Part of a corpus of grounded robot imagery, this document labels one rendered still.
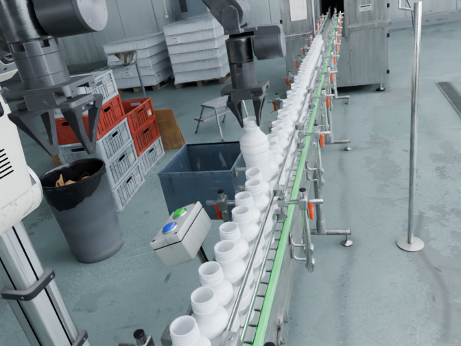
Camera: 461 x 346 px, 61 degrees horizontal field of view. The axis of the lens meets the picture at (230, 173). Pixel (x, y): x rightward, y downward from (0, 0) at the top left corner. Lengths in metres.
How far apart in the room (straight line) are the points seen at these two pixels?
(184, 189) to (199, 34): 6.10
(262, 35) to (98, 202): 2.08
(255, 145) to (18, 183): 0.59
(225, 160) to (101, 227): 1.29
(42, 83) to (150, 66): 7.59
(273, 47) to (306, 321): 1.57
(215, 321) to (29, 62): 0.43
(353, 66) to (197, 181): 4.32
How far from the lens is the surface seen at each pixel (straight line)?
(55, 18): 0.51
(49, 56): 0.54
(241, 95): 0.89
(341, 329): 2.11
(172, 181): 1.59
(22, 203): 1.11
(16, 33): 0.55
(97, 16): 0.51
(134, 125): 4.01
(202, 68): 7.63
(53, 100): 0.53
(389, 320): 2.17
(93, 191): 2.72
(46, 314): 1.26
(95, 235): 2.85
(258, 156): 0.94
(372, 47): 5.60
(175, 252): 0.86
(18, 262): 1.17
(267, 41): 0.86
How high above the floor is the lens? 1.56
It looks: 25 degrees down
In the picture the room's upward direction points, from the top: 11 degrees counter-clockwise
